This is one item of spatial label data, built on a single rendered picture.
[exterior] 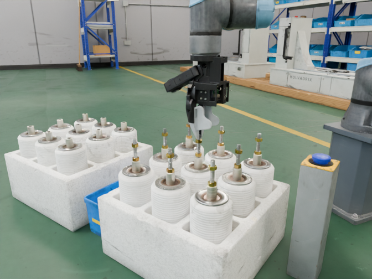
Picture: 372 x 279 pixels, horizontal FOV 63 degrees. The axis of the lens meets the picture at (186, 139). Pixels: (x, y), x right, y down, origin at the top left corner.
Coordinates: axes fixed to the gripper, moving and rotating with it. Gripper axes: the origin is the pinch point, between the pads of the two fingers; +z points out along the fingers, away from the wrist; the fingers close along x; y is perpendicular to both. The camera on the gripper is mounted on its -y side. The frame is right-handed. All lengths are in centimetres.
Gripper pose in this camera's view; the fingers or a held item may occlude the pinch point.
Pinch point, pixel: (196, 133)
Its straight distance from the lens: 79.6
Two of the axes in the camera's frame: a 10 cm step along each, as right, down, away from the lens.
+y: 8.5, 1.7, -5.1
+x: 5.3, -2.7, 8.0
